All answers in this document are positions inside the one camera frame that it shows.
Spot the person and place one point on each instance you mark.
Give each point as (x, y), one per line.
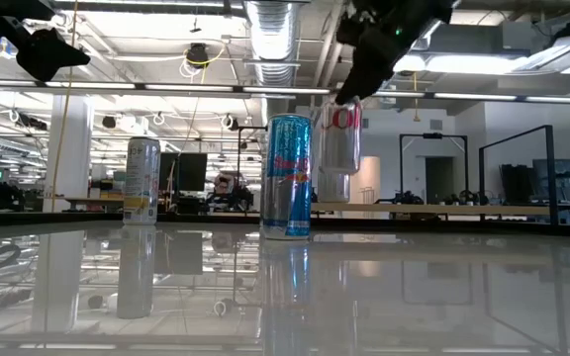
(223, 187)

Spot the long ceiling light bar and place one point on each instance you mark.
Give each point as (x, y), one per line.
(191, 88)

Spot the blue silver Red Bull can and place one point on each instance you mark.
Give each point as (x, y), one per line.
(286, 183)

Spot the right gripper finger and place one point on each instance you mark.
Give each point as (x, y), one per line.
(371, 64)

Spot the white building pillar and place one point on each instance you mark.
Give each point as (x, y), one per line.
(72, 158)

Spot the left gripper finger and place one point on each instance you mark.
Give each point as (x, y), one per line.
(47, 54)

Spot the silver ventilation duct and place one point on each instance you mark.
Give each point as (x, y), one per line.
(275, 34)

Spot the bright ceiling light panel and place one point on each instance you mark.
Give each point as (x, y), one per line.
(463, 64)

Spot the black ceiling device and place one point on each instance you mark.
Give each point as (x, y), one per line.
(197, 53)

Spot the dark computer monitors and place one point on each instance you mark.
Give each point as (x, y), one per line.
(191, 170)

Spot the tall white beverage can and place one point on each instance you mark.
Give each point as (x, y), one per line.
(141, 183)

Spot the background monitor on desk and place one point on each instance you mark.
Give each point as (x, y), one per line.
(557, 180)

